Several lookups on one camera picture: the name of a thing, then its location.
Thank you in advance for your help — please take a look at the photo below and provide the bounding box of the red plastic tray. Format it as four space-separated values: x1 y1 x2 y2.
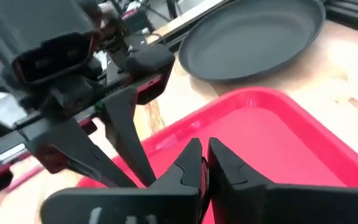
76 86 358 224

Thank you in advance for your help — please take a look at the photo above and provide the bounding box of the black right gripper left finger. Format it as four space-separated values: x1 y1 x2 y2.
40 138 204 224

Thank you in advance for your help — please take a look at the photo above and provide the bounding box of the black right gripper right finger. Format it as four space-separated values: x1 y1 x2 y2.
208 137 358 224

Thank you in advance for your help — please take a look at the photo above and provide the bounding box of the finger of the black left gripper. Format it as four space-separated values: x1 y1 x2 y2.
25 119 137 189
102 86 157 189

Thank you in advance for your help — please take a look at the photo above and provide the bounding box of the dark grey round plate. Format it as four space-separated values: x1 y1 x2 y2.
178 0 327 83

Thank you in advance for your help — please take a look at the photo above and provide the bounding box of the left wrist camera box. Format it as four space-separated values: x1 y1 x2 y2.
9 29 98 86

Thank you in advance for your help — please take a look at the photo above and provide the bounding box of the red-handled metal fork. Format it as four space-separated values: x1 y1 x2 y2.
4 164 45 192

